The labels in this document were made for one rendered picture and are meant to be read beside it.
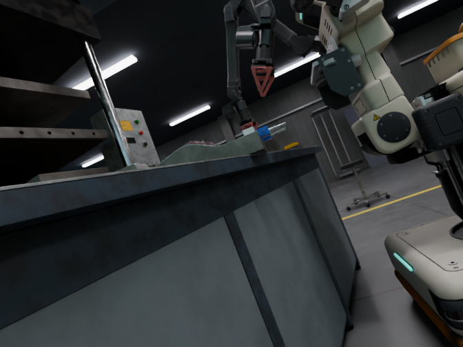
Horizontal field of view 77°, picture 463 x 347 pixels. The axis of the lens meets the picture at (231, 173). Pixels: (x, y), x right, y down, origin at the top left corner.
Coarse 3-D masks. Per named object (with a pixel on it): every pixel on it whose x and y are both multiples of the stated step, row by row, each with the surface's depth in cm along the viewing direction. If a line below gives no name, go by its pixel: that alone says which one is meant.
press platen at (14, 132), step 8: (0, 128) 114; (8, 128) 117; (16, 128) 119; (24, 128) 122; (32, 128) 125; (40, 128) 128; (48, 128) 131; (56, 128) 135; (0, 136) 113; (8, 136) 116; (16, 136) 118; (24, 136) 121; (32, 136) 124; (40, 136) 127; (48, 136) 130; (56, 136) 133; (64, 136) 136; (72, 136) 140; (80, 136) 144; (88, 136) 148; (96, 136) 152; (104, 136) 156
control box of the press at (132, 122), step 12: (96, 120) 178; (120, 120) 179; (132, 120) 189; (144, 120) 198; (108, 132) 174; (132, 132) 185; (144, 132) 194; (108, 144) 175; (132, 144) 181; (144, 144) 189; (108, 156) 176; (120, 156) 172; (144, 156) 186; (156, 156) 196; (108, 168) 178; (120, 168) 173
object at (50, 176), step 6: (96, 168) 62; (102, 168) 64; (42, 174) 52; (48, 174) 53; (54, 174) 54; (60, 174) 55; (66, 174) 56; (72, 174) 57; (78, 174) 58; (84, 174) 59; (90, 174) 61; (30, 180) 53; (36, 180) 52; (42, 180) 52
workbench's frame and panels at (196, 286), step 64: (0, 192) 28; (64, 192) 33; (128, 192) 41; (192, 192) 62; (256, 192) 90; (320, 192) 163; (0, 256) 30; (64, 256) 36; (128, 256) 43; (192, 256) 55; (256, 256) 76; (320, 256) 121; (0, 320) 28; (64, 320) 33; (128, 320) 40; (192, 320) 49; (256, 320) 65; (320, 320) 96
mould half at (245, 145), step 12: (252, 132) 83; (228, 144) 84; (240, 144) 83; (252, 144) 83; (264, 144) 99; (180, 156) 87; (192, 156) 86; (204, 156) 85; (216, 156) 85; (228, 156) 84; (132, 168) 89
